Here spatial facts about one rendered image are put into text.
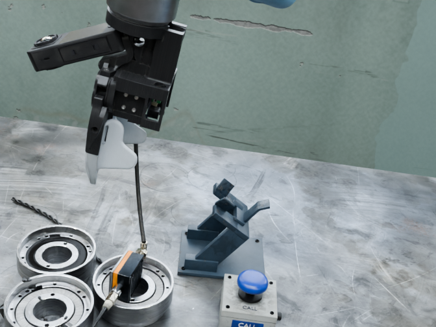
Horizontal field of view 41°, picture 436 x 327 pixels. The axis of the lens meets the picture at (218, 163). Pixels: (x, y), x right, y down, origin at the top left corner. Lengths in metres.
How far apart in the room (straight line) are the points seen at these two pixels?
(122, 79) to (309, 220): 0.49
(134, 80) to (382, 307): 0.48
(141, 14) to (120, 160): 0.18
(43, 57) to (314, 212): 0.56
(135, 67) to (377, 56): 1.77
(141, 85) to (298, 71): 1.73
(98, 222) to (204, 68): 1.47
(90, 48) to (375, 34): 1.77
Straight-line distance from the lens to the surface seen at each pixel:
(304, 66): 2.33
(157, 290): 0.78
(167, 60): 0.64
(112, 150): 0.68
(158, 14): 0.61
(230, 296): 0.76
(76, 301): 0.76
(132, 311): 0.74
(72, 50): 0.66
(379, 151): 2.53
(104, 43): 0.64
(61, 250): 0.85
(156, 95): 0.64
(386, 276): 0.94
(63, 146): 1.14
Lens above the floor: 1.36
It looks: 30 degrees down
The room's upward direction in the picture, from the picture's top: 8 degrees clockwise
